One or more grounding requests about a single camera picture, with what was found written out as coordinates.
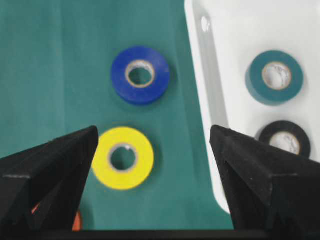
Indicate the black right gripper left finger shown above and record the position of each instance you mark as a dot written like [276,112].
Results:
[41,187]

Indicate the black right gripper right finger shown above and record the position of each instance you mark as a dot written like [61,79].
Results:
[266,188]

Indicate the black tape roll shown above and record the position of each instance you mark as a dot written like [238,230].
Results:
[286,136]

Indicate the teal tape roll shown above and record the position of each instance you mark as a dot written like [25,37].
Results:
[274,78]

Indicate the orange tape roll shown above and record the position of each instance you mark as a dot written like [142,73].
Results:
[77,223]

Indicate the yellow tape roll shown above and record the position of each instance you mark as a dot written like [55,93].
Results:
[108,143]

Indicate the blue tape roll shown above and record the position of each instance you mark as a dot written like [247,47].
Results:
[140,57]

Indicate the white plastic case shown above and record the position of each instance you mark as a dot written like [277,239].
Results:
[225,37]

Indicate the green table cloth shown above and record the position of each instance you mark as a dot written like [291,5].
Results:
[55,78]

